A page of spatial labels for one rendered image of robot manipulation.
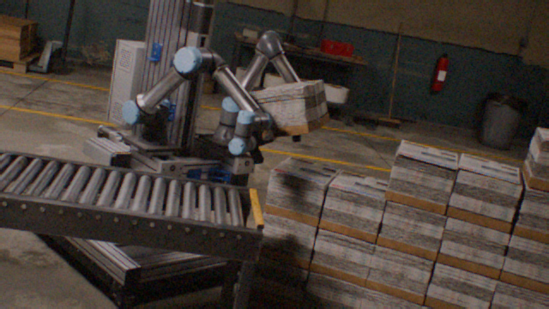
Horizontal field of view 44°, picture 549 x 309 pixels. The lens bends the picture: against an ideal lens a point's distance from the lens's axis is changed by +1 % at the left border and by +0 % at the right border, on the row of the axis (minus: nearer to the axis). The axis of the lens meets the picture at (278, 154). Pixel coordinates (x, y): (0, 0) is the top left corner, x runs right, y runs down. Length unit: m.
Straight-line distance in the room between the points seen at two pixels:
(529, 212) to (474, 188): 0.26
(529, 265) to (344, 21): 7.07
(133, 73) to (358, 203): 1.42
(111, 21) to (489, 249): 7.42
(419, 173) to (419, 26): 7.13
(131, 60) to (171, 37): 0.32
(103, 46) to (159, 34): 6.22
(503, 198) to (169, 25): 1.85
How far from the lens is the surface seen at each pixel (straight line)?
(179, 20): 3.57
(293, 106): 3.20
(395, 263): 3.33
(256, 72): 3.81
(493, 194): 3.22
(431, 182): 3.22
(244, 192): 3.04
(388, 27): 10.11
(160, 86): 3.19
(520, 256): 3.30
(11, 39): 9.00
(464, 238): 3.28
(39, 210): 2.59
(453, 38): 10.42
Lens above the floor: 1.72
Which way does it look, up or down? 14 degrees down
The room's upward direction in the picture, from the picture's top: 12 degrees clockwise
